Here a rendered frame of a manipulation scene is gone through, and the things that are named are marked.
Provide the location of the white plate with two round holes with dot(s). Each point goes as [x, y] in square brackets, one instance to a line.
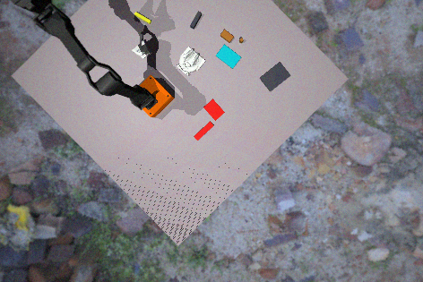
[142, 50]

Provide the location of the yellow flat bar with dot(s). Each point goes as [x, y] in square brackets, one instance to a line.
[142, 17]

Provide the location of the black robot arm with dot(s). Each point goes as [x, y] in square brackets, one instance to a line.
[59, 25]

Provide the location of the cyan flat rectangular plate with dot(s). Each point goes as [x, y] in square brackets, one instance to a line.
[228, 56]

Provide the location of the red flat bar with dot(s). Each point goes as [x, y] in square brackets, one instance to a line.
[204, 131]

